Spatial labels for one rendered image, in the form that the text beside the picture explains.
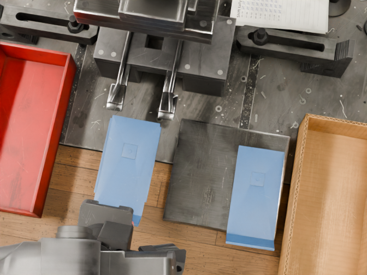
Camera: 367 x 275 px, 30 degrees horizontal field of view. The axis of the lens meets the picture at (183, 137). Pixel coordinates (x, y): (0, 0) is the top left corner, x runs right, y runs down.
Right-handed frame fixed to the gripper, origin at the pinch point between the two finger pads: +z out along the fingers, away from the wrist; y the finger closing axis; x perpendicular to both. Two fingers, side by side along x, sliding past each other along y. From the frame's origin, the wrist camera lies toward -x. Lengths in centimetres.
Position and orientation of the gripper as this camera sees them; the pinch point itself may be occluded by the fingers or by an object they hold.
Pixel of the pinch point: (113, 216)
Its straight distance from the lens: 94.9
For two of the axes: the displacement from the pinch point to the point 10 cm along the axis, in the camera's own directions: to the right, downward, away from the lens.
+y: 1.7, -9.5, -2.8
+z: 0.7, -2.7, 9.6
